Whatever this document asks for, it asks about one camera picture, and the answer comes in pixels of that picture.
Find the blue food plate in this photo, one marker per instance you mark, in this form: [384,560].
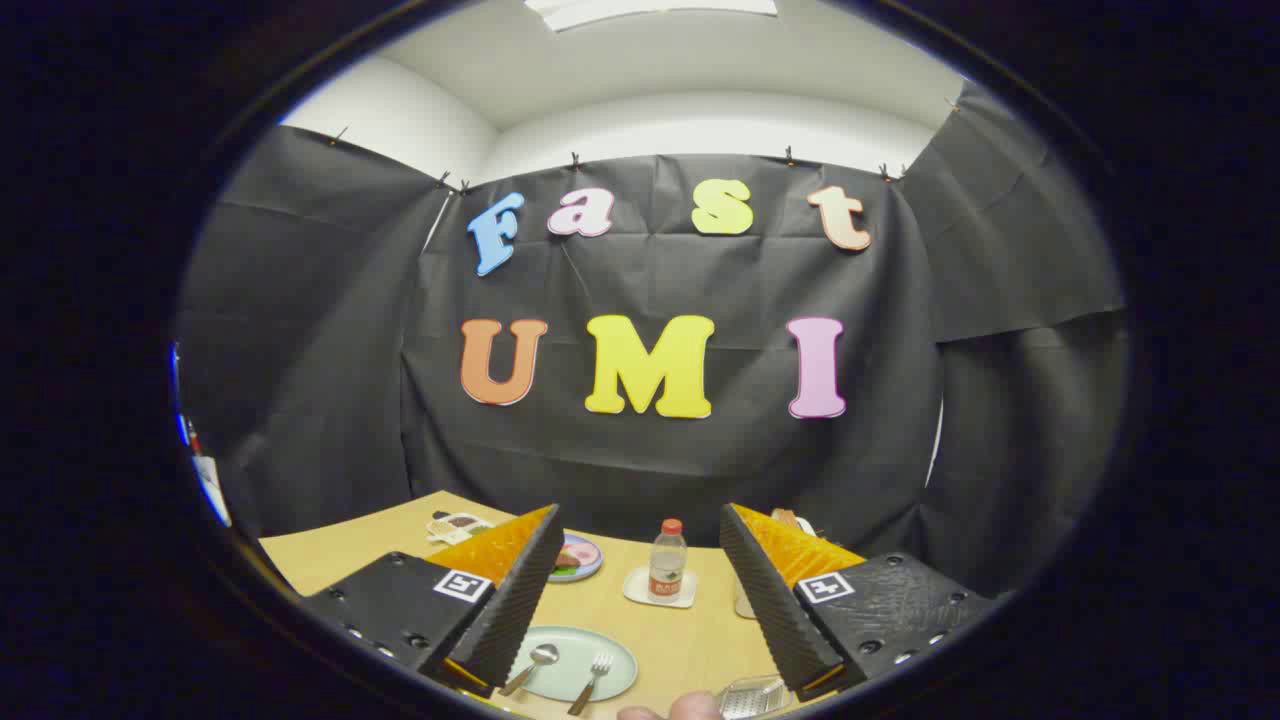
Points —
[590,565]

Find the row of small cloth clips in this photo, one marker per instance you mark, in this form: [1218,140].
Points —
[575,160]

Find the perforated metal basket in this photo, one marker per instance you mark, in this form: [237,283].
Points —
[755,697]

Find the white square coaster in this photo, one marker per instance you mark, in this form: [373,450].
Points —
[635,590]

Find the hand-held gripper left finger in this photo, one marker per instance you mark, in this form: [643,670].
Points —
[520,590]

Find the mint green plate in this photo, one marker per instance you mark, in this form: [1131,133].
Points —
[570,675]

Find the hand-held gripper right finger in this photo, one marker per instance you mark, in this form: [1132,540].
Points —
[765,590]

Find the white sauce dish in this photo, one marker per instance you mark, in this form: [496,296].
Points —
[460,526]

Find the toast bread slice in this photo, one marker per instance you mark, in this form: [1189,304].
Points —
[787,518]

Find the clear water bottle red cap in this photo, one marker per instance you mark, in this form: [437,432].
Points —
[667,565]

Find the ceiling light panel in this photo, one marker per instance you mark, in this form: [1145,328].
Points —
[650,10]

